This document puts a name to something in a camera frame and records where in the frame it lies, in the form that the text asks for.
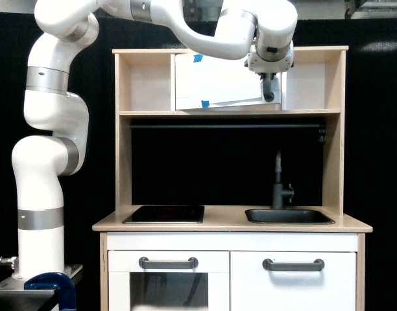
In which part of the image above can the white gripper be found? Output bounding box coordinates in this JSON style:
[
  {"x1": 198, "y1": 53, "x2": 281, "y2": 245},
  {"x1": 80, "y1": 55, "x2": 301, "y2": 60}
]
[{"x1": 245, "y1": 44, "x2": 294, "y2": 80}]

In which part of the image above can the grey microwave door handle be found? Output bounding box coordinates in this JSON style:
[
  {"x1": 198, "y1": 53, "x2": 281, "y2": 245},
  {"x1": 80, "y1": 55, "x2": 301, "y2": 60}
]
[{"x1": 261, "y1": 73, "x2": 274, "y2": 102}]

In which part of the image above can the white microwave door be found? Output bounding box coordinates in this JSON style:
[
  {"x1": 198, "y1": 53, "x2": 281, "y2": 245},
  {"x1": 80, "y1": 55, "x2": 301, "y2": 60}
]
[{"x1": 174, "y1": 52, "x2": 282, "y2": 110}]

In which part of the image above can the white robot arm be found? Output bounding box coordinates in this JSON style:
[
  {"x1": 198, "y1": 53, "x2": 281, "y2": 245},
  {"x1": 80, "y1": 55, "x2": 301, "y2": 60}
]
[{"x1": 12, "y1": 1, "x2": 298, "y2": 280}]

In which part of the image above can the white cabinet door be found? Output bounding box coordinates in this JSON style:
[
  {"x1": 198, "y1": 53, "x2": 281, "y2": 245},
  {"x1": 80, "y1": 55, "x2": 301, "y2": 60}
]
[{"x1": 230, "y1": 251, "x2": 356, "y2": 310}]

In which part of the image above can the white oven door with window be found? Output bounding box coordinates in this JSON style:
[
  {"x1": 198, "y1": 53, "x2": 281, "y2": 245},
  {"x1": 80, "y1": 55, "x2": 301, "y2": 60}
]
[{"x1": 108, "y1": 251, "x2": 230, "y2": 310}]

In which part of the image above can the bottom blue tape piece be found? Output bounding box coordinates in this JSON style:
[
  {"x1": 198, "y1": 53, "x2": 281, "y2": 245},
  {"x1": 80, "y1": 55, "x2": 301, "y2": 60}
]
[{"x1": 201, "y1": 100, "x2": 210, "y2": 108}]

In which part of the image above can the blue tape piece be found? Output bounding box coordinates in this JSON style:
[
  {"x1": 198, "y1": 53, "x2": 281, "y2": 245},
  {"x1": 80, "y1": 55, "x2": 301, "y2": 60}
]
[
  {"x1": 201, "y1": 100, "x2": 210, "y2": 108},
  {"x1": 193, "y1": 54, "x2": 203, "y2": 63}
]

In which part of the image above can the top blue tape piece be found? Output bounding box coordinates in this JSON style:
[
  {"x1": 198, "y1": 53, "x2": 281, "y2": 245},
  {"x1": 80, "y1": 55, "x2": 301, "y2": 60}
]
[{"x1": 193, "y1": 54, "x2": 203, "y2": 63}]

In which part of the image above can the grey toy faucet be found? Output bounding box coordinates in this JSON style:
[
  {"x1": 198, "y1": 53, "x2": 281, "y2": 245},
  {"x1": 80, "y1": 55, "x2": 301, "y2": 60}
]
[{"x1": 271, "y1": 150, "x2": 295, "y2": 210}]

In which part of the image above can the grey toy sink basin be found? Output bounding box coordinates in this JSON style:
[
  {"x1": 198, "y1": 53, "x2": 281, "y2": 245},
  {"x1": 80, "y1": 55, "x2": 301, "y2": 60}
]
[{"x1": 245, "y1": 209, "x2": 335, "y2": 225}]

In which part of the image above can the black toy stove top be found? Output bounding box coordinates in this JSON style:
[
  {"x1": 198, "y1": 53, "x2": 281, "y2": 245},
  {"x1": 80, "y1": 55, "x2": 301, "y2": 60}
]
[{"x1": 123, "y1": 205, "x2": 204, "y2": 224}]

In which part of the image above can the blue c-clamp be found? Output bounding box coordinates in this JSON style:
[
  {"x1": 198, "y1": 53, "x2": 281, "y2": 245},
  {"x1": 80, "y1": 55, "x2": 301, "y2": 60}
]
[{"x1": 23, "y1": 272, "x2": 77, "y2": 311}]

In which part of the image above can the black hanging rail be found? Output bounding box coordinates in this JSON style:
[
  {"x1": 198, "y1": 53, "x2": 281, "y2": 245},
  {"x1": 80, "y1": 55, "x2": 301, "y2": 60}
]
[{"x1": 130, "y1": 124, "x2": 326, "y2": 129}]

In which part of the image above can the wooden toy kitchen frame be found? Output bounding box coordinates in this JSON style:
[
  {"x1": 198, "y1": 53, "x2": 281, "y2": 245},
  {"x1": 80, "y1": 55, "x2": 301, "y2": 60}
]
[{"x1": 93, "y1": 46, "x2": 372, "y2": 310}]

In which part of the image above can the grey cabinet door handle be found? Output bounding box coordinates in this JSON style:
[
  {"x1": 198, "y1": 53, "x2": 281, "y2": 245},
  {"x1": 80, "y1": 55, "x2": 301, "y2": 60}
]
[{"x1": 262, "y1": 259, "x2": 325, "y2": 272}]

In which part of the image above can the grey oven door handle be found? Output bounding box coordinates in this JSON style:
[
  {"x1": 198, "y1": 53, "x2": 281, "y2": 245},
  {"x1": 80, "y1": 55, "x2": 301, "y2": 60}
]
[{"x1": 138, "y1": 257, "x2": 199, "y2": 270}]

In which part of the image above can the silver cable connector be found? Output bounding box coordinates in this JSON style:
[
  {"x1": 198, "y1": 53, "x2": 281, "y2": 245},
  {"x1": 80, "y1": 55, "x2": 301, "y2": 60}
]
[{"x1": 0, "y1": 257, "x2": 18, "y2": 269}]

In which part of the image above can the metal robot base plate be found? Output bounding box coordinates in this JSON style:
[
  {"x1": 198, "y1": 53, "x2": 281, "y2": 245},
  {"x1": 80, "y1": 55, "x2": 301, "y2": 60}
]
[{"x1": 0, "y1": 264, "x2": 83, "y2": 296}]

